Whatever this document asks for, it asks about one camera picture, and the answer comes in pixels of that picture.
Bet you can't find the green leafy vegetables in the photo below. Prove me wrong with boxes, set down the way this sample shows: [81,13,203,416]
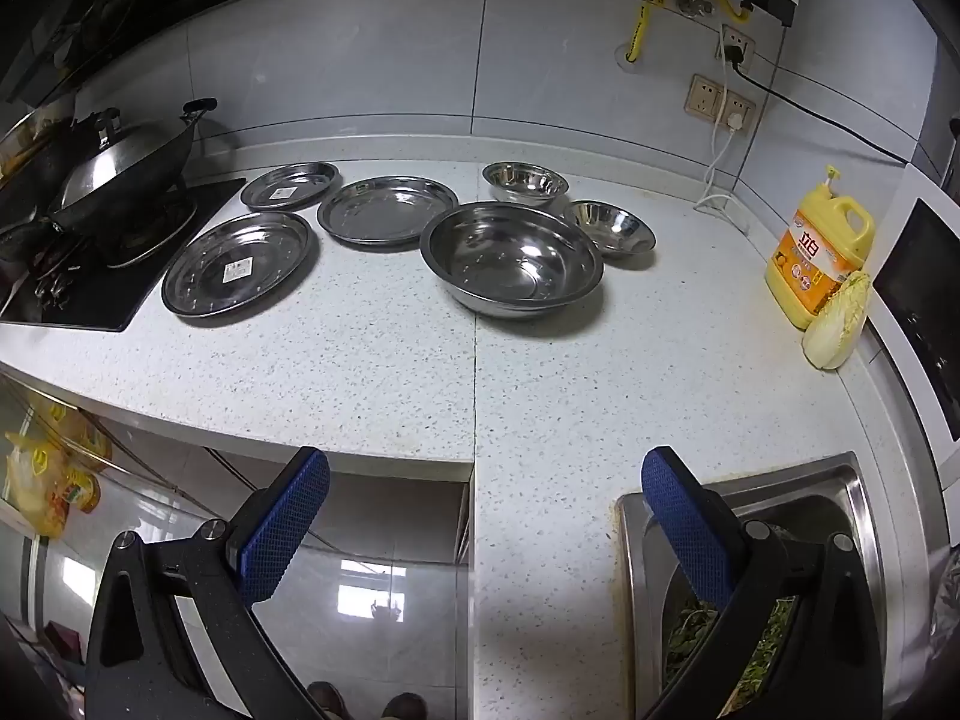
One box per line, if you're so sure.
[664,596,796,717]

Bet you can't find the large steel bowl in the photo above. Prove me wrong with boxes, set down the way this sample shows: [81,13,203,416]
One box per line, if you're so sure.
[419,201,605,318]

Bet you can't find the small labelled steel plate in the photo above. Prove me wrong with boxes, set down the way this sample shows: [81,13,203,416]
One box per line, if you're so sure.
[240,162,340,211]

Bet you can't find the steel sink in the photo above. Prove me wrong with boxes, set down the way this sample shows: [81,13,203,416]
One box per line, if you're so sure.
[616,452,893,720]

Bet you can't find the large labelled steel plate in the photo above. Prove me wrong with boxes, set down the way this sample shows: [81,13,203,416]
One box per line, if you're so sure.
[161,211,317,317]

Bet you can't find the black gas stove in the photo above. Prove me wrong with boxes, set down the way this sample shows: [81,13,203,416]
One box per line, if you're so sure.
[0,178,247,332]

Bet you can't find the steel pan with food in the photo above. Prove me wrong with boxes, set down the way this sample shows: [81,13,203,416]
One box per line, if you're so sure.
[0,109,76,181]

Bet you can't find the steel wok lid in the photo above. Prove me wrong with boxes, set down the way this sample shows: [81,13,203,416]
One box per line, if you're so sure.
[60,109,196,211]

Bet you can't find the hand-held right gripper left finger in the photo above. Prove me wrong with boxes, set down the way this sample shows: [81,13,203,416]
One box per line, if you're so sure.
[84,446,353,720]

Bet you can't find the beige double wall outlet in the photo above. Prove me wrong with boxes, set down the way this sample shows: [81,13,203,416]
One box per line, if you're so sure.
[684,75,757,132]

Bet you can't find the medium steel bowl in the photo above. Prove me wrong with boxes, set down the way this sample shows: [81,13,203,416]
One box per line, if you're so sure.
[562,199,657,257]

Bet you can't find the yellow detergent bottle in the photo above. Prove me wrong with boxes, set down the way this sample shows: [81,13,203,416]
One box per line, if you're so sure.
[765,165,877,331]

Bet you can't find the white power cable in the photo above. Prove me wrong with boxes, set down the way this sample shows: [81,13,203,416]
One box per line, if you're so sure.
[694,112,751,233]

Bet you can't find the unlabelled steel plate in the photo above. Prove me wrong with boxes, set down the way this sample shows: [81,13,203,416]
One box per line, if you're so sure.
[316,176,459,246]

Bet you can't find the white wall outlet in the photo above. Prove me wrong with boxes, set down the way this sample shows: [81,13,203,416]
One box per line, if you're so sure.
[716,22,755,68]

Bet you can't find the white microwave oven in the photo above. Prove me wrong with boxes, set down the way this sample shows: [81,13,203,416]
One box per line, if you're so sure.
[862,165,960,458]

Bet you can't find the black power cable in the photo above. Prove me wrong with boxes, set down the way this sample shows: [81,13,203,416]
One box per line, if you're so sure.
[724,45,912,166]

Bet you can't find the small steel bowl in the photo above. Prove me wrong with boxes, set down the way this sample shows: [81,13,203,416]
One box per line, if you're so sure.
[481,161,570,205]

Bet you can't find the long yellow gas hose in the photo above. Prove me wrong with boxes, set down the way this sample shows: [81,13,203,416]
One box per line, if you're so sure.
[626,0,662,65]

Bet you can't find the napa cabbage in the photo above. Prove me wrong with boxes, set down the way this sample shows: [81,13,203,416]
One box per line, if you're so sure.
[801,270,872,370]

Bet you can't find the black wok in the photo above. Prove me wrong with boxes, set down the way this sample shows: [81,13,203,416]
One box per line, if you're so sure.
[49,97,218,241]

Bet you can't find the black frying pan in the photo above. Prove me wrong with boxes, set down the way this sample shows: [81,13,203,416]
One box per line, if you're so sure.
[0,219,55,265]

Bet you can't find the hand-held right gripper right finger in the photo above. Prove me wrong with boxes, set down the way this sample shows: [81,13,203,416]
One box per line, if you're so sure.
[637,446,886,720]

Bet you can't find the yellow oil bottle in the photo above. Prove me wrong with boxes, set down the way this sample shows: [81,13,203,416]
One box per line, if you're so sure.
[4,405,102,541]

